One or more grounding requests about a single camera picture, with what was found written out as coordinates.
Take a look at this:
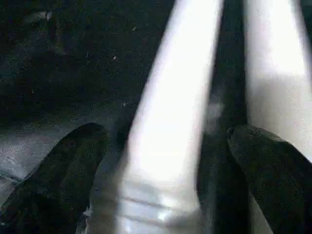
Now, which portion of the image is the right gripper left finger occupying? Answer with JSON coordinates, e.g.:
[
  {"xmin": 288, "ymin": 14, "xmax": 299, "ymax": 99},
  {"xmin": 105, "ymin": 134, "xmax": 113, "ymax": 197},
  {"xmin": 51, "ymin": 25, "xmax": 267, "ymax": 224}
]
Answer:
[{"xmin": 0, "ymin": 122, "xmax": 110, "ymax": 234}]

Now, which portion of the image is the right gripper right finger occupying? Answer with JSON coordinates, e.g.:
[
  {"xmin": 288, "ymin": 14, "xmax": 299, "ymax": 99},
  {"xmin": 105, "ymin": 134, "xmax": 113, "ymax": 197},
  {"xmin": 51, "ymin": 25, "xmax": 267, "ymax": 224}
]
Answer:
[{"xmin": 226, "ymin": 124, "xmax": 312, "ymax": 234}]

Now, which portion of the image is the white plastic table leg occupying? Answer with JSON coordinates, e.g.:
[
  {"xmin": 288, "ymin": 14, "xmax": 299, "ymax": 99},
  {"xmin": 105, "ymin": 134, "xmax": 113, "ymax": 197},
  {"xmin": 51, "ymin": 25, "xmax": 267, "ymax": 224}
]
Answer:
[
  {"xmin": 80, "ymin": 0, "xmax": 226, "ymax": 234},
  {"xmin": 243, "ymin": 0, "xmax": 312, "ymax": 234}
]

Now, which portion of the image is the black mat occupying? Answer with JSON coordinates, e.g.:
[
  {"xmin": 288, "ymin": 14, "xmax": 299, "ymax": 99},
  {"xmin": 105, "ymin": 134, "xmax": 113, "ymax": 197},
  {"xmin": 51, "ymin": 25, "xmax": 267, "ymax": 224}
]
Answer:
[{"xmin": 0, "ymin": 0, "xmax": 312, "ymax": 234}]

